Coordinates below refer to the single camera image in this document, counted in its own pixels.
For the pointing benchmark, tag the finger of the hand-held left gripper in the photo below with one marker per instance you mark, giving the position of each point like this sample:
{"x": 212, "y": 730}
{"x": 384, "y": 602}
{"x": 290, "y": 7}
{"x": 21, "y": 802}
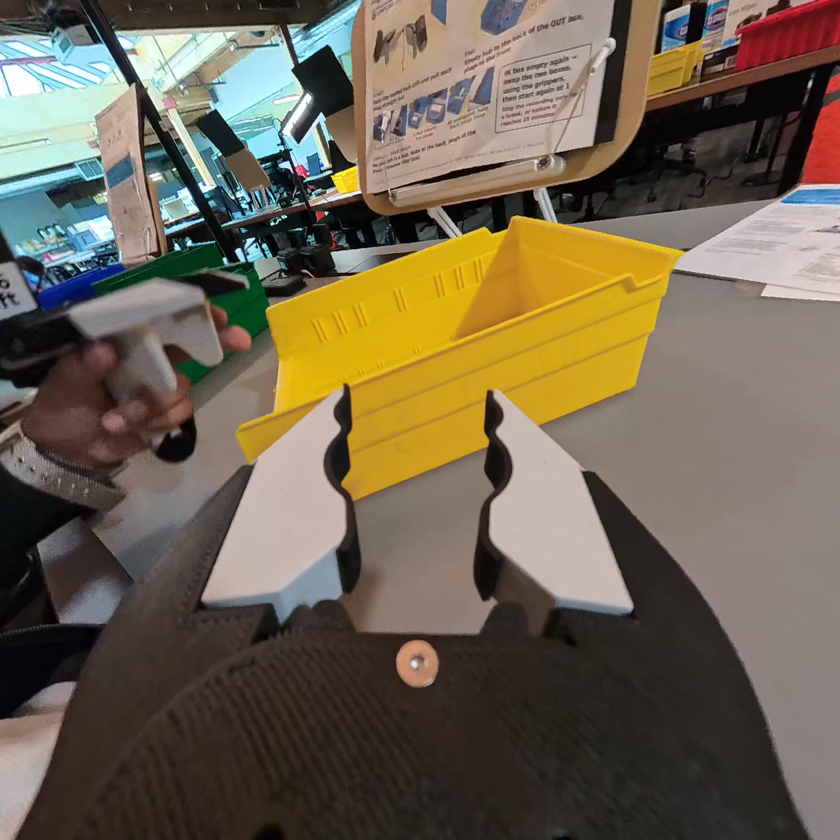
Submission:
{"x": 144, "y": 305}
{"x": 226, "y": 281}

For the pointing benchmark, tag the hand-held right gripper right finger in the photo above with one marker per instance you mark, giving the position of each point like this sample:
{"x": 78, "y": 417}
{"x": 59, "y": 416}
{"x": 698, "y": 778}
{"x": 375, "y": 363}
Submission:
{"x": 558, "y": 531}

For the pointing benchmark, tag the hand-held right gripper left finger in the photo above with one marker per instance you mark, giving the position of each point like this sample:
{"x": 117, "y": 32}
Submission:
{"x": 282, "y": 525}

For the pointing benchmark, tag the yellow plastic bin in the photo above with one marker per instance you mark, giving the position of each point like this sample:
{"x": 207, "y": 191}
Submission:
{"x": 525, "y": 367}
{"x": 673, "y": 69}
{"x": 346, "y": 180}

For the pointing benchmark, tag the person's left forearm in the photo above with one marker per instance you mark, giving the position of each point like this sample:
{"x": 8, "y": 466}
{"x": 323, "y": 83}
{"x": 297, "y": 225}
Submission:
{"x": 33, "y": 525}

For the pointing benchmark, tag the grey desk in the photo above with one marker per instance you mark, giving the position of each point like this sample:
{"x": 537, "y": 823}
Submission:
{"x": 722, "y": 459}

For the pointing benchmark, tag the person's left hand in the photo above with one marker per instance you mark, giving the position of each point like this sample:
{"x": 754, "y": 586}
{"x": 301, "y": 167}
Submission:
{"x": 72, "y": 413}

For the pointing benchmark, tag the black flat box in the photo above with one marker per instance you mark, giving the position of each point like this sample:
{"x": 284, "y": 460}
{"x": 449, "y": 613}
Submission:
{"x": 283, "y": 285}

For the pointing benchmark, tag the black battery charger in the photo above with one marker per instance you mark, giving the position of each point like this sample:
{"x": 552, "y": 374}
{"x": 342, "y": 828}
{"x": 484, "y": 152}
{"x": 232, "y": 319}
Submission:
{"x": 318, "y": 259}
{"x": 291, "y": 261}

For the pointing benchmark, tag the blue plastic bin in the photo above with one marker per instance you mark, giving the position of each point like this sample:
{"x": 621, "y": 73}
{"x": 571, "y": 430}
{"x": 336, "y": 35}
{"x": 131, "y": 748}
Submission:
{"x": 72, "y": 285}

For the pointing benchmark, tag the wooden workbench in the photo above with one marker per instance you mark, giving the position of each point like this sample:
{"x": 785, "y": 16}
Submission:
{"x": 275, "y": 216}
{"x": 741, "y": 79}

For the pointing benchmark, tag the silver mesh wristwatch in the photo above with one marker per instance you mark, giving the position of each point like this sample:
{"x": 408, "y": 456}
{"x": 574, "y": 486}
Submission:
{"x": 59, "y": 472}

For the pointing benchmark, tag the black and brown panel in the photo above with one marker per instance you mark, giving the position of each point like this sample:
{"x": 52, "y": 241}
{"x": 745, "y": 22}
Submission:
{"x": 223, "y": 134}

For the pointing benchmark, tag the black pole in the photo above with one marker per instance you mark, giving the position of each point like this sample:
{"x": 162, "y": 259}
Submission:
{"x": 159, "y": 131}

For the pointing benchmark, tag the black light bar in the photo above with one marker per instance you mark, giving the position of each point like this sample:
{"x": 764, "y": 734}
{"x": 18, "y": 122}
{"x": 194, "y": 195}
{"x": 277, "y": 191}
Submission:
{"x": 300, "y": 115}

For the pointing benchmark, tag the white document stand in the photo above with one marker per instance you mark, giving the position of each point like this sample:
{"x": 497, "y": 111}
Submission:
{"x": 446, "y": 224}

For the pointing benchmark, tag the person's dark green jacket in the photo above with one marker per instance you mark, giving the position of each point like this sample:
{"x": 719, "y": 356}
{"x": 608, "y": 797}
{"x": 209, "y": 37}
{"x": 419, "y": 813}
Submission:
{"x": 39, "y": 663}

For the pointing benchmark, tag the cardboard instruction board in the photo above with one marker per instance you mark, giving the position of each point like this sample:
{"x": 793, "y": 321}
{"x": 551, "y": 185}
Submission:
{"x": 459, "y": 79}

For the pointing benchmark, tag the person's cream sweater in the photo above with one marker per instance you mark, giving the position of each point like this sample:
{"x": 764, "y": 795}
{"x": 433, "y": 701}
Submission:
{"x": 26, "y": 754}

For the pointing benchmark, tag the white paper sheet blue border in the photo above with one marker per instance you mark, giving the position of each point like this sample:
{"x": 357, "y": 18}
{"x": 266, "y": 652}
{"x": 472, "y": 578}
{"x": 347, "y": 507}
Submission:
{"x": 774, "y": 243}

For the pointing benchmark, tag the orange plastic object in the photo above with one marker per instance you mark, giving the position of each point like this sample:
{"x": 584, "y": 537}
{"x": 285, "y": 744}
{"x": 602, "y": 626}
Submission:
{"x": 823, "y": 138}

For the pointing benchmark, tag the white wipes canister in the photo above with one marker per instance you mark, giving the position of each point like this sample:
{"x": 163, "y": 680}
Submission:
{"x": 682, "y": 26}
{"x": 715, "y": 19}

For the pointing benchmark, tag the red plastic bin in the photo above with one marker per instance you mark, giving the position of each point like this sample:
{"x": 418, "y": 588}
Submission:
{"x": 787, "y": 39}

